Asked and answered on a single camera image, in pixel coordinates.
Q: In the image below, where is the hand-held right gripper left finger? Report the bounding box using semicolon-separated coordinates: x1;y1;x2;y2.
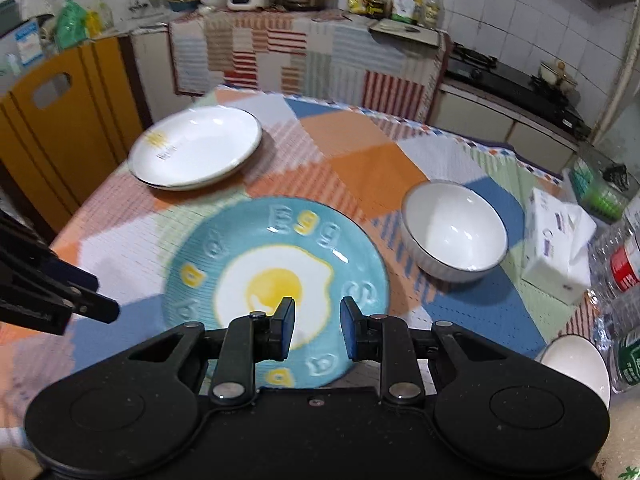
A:
127;296;297;407

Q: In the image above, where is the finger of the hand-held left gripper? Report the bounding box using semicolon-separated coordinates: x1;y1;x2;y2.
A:
0;209;100;302
0;280;121;337

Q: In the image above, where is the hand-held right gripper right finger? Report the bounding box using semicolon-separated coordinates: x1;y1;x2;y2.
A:
340;297;507;406

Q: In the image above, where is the blue fried egg plate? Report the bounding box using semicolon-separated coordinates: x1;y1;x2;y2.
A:
164;197;391;389

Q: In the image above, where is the white ribbed bowl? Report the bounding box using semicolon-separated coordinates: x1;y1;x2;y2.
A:
401;180;510;281
539;335;612;410

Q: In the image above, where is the white plate with sun print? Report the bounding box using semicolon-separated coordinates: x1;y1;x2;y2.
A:
127;106;264;186

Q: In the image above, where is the wooden chair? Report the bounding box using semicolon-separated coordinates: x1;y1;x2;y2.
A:
0;32;151;221

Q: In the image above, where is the patchwork tablecloth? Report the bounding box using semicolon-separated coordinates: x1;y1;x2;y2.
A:
0;85;601;448

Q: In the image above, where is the white tissue pack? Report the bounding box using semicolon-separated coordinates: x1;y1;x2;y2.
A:
521;187;598;306

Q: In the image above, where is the blue and white box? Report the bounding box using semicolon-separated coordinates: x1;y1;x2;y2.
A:
0;17;43;73

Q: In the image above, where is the green plastic bag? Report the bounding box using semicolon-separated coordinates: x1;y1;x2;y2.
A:
52;0;93;51

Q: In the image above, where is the striped counter cloth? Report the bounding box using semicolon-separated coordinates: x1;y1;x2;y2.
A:
167;7;448;126

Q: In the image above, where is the green-label water bottle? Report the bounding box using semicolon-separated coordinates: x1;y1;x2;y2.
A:
595;310;640;395

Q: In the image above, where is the green plastic basket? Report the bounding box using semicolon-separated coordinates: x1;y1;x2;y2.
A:
570;157;632;223

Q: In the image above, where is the red-label water bottle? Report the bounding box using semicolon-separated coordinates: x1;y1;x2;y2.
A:
602;232;640;301

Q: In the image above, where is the black gas stove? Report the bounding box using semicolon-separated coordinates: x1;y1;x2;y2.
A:
445;42;593;142

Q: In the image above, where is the white cutting board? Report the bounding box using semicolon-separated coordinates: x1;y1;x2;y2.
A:
369;19;441;47

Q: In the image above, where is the cream enamel pot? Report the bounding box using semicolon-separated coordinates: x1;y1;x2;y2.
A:
537;60;580;93

